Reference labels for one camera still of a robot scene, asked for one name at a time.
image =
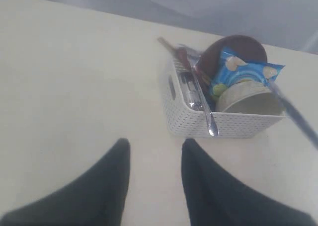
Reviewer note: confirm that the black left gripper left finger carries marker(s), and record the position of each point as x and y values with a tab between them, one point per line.
96	198

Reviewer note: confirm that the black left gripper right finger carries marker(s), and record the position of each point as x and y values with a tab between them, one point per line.
216	198

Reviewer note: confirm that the grey-green ceramic bowl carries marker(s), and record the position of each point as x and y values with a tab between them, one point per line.
249	97

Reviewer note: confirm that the silver table knife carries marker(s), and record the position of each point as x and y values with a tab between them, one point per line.
294	114

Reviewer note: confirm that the silver fork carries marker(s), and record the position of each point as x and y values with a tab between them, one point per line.
193	55

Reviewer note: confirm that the brown wooden spoon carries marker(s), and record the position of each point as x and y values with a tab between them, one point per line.
181	54

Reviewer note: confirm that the silver metal spoon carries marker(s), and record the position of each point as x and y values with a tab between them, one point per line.
211	123

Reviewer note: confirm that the white perforated plastic basket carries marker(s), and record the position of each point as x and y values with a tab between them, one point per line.
186	122

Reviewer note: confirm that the blue chips bag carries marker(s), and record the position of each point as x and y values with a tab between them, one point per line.
234	69

